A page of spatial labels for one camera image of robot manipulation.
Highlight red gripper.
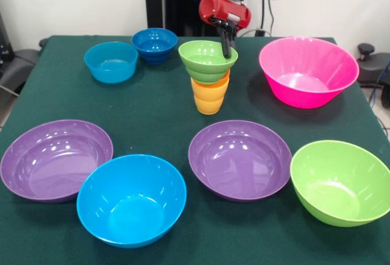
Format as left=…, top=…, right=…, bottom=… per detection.
left=199, top=0, right=252, bottom=58

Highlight small green bowl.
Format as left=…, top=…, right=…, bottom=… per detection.
left=178, top=40, right=239, bottom=84

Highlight orange cup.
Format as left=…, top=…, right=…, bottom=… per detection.
left=191, top=69, right=231, bottom=90

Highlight purple bowl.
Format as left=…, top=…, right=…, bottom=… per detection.
left=188, top=119, right=293, bottom=202
left=0, top=119, right=114, bottom=203

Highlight yellow cup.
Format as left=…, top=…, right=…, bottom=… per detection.
left=192, top=77, right=230, bottom=115

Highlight small dark blue bowl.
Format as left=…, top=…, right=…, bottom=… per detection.
left=132, top=28, right=179, bottom=65

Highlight large pink bowl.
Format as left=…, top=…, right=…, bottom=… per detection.
left=259, top=37, right=360, bottom=110

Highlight small light blue bowl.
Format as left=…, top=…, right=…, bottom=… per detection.
left=84, top=41, right=139, bottom=84

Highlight black knobbed equipment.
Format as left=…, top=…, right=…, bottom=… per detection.
left=356, top=43, right=390, bottom=110

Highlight large green bowl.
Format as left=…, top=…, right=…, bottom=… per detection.
left=290, top=140, right=390, bottom=228

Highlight large blue bowl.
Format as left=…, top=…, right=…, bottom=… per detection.
left=76, top=154, right=187, bottom=249

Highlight dark green table cloth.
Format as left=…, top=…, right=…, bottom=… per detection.
left=0, top=35, right=390, bottom=265

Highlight black chair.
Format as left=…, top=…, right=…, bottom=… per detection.
left=0, top=12, right=49, bottom=95

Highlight black cables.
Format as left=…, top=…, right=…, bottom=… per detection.
left=239, top=0, right=275, bottom=38

